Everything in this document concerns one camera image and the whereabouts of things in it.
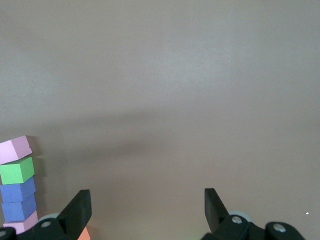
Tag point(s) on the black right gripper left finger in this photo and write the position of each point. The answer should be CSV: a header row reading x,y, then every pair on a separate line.
x,y
75,215

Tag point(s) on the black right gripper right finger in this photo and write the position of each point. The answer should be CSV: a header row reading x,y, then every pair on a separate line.
x,y
217,215

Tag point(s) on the pink foam cube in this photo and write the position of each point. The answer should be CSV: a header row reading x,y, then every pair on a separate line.
x,y
20,226
12,151

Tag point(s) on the purple foam cube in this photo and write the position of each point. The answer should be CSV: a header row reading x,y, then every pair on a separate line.
x,y
16,210
15,191

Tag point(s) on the green foam cube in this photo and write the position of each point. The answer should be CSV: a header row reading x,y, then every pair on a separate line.
x,y
15,172

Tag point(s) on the orange foam cube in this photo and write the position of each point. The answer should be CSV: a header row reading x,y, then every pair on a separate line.
x,y
84,235

